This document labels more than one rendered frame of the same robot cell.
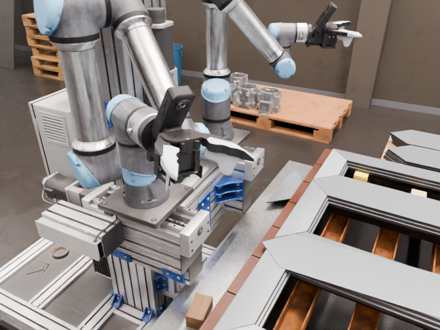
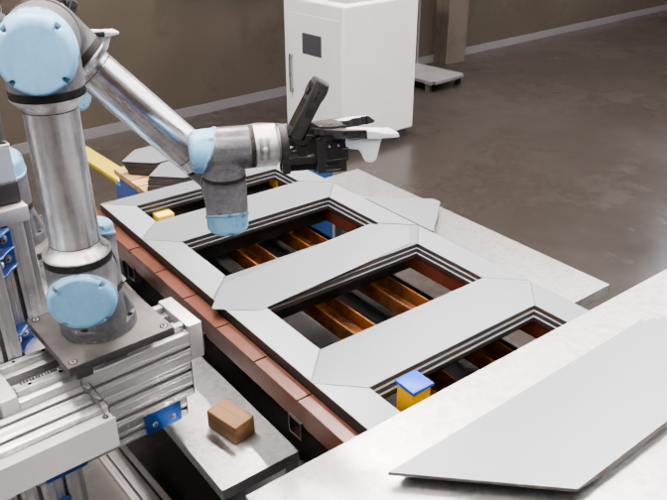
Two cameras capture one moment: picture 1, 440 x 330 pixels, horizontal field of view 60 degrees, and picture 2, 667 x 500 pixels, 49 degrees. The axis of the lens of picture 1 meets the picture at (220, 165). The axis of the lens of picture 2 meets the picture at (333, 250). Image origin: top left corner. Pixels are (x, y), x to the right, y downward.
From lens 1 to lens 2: 1.22 m
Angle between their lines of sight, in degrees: 58
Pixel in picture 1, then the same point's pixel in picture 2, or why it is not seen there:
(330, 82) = not seen: outside the picture
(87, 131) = (92, 227)
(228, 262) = not seen: hidden behind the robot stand
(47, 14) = (71, 59)
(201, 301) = (224, 409)
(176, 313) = (209, 448)
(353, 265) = (298, 268)
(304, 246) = (246, 285)
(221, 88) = (15, 155)
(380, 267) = (313, 256)
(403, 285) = (342, 254)
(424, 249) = not seen: hidden behind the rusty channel
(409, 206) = (253, 207)
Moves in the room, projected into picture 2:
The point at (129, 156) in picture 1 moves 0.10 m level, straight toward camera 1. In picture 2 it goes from (241, 192) to (298, 195)
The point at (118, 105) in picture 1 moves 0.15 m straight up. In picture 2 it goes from (218, 137) to (211, 47)
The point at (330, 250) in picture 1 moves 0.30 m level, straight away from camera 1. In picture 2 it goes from (267, 272) to (202, 238)
